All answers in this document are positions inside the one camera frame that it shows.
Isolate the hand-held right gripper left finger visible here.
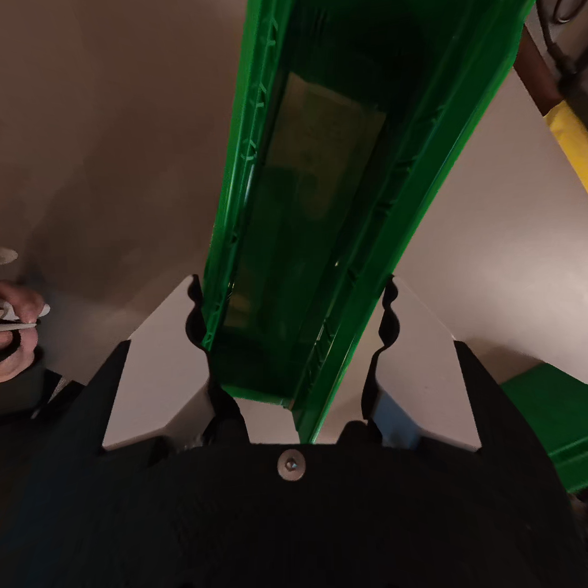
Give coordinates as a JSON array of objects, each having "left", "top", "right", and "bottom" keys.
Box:
[{"left": 102, "top": 274, "right": 221, "bottom": 451}]

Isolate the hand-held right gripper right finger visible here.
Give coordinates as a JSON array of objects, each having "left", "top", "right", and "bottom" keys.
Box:
[{"left": 360, "top": 276, "right": 481, "bottom": 452}]

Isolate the green plastic bin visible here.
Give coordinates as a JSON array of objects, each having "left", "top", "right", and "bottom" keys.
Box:
[
  {"left": 202, "top": 0, "right": 536, "bottom": 444},
  {"left": 500, "top": 363, "right": 588, "bottom": 494}
]

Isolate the person's left hand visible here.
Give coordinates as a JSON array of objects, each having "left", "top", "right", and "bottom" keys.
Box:
[{"left": 0, "top": 281, "right": 46, "bottom": 383}]

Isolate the yellow tape strip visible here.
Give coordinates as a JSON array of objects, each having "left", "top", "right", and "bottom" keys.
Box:
[{"left": 544, "top": 101, "right": 588, "bottom": 191}]

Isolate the black cable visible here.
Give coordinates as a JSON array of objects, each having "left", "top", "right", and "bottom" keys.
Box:
[{"left": 535, "top": 0, "right": 588, "bottom": 88}]

